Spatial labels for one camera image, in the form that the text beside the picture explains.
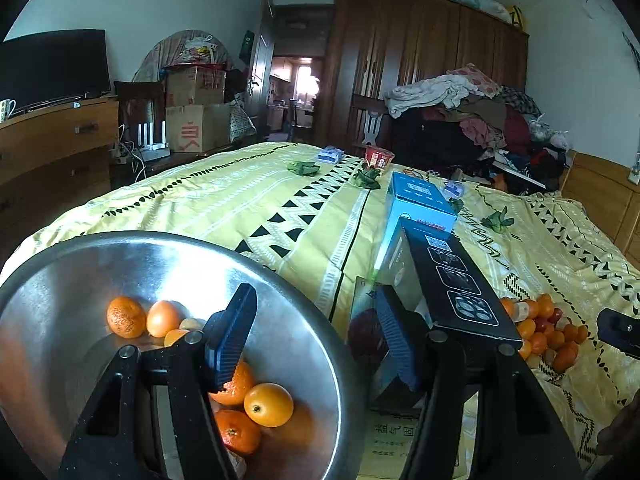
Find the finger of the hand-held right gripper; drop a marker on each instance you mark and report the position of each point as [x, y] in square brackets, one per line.
[620, 330]

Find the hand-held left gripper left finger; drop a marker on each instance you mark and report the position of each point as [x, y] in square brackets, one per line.
[230, 340]

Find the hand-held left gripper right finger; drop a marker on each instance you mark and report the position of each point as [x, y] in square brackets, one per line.
[395, 345]

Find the pile of oranges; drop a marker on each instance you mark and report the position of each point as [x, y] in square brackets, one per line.
[565, 357]
[268, 405]

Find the cluster of red tomatoes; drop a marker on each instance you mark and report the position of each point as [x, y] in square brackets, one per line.
[552, 316]

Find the stainless steel bowl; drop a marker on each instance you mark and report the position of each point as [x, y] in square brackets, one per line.
[60, 285]

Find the small brown potato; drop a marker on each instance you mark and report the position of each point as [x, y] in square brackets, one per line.
[190, 324]

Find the black product box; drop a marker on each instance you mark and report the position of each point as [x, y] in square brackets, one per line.
[450, 270]

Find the flat yellow gift box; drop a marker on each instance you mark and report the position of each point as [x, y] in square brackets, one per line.
[390, 440]

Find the wooden bed headboard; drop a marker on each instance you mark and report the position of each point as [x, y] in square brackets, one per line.
[600, 195]

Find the yellow patterned quilt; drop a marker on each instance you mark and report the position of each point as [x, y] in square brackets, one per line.
[225, 195]

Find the blue green carton box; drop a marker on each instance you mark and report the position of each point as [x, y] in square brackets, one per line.
[420, 200]

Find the blue tissue packet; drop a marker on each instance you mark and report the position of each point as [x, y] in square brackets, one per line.
[452, 189]
[330, 154]

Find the red instant noodle cup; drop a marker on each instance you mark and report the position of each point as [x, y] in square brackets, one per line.
[377, 157]

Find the white router with antennas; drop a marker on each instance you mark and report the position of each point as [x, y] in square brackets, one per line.
[152, 142]

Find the brown cardboard box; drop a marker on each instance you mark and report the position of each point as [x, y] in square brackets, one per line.
[195, 85]
[197, 127]

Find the white power strip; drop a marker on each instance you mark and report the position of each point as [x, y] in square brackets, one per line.
[120, 152]

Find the plaid woven bag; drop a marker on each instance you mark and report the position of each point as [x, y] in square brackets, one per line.
[242, 120]

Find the pile of clothes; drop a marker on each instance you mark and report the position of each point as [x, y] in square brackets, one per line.
[450, 110]

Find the dark wooden chair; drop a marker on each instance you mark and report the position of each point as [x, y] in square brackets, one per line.
[140, 105]

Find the wooden dresser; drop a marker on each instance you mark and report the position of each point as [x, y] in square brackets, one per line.
[50, 145]

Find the wooden room door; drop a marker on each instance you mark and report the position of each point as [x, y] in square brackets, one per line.
[264, 60]

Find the red white plastic bag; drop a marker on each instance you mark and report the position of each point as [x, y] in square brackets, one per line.
[200, 50]

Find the round folding table top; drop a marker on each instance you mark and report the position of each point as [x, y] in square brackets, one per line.
[165, 52]

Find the brown wooden wardrobe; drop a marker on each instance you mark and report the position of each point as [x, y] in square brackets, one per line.
[425, 50]

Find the patterned white mug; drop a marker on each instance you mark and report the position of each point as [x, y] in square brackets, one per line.
[5, 110]

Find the black flat television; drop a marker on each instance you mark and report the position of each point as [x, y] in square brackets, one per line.
[55, 67]

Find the yellow bag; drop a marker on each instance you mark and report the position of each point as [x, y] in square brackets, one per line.
[517, 16]

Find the white wall socket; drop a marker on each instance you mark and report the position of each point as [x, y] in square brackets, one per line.
[634, 175]

